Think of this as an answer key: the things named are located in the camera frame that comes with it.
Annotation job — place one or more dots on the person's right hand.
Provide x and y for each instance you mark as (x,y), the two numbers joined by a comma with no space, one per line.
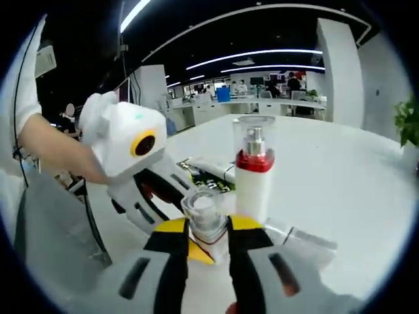
(233,309)

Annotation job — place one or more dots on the small distant potted plant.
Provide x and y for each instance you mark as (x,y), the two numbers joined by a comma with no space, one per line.
(312,94)

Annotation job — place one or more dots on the long white office counter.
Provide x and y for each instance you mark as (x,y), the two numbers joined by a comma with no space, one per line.
(248,109)

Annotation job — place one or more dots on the blue storage bin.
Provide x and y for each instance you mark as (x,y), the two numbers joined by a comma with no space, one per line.
(223,95)

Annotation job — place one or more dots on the white skincare tube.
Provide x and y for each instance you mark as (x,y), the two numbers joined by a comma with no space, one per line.
(212,168)

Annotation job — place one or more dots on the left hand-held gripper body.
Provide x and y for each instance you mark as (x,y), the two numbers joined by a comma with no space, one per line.
(121,131)

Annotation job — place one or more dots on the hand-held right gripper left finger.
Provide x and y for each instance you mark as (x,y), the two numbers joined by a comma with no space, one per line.
(154,271)

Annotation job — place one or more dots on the green plant in white pot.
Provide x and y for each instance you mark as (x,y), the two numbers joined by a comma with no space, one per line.
(409,121)

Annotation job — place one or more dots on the white skincare bottle red collar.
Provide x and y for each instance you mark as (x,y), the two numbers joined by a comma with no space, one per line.
(253,186)

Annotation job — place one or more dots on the person in white shirt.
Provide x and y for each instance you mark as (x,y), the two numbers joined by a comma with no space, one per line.
(27,81)

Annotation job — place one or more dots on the green skincare sachet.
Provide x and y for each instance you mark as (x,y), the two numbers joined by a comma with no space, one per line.
(209,187)

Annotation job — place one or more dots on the computer monitor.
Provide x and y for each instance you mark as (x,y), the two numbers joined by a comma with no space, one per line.
(123,91)

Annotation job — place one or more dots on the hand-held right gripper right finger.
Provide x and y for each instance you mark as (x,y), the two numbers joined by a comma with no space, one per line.
(262,278)

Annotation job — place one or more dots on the hanging white sign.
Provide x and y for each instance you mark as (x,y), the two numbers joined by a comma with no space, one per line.
(46,61)

